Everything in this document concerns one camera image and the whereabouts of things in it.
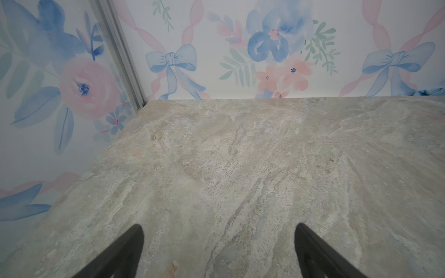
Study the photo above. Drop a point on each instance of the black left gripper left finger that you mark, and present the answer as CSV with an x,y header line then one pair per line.
x,y
118,260

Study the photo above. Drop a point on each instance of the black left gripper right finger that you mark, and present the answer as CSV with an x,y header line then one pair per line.
x,y
317,259

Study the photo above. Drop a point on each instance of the aluminium corner post left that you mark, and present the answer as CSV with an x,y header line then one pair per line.
x,y
109,22

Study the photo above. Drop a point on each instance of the light blue cloth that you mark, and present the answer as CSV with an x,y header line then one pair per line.
x,y
437,91

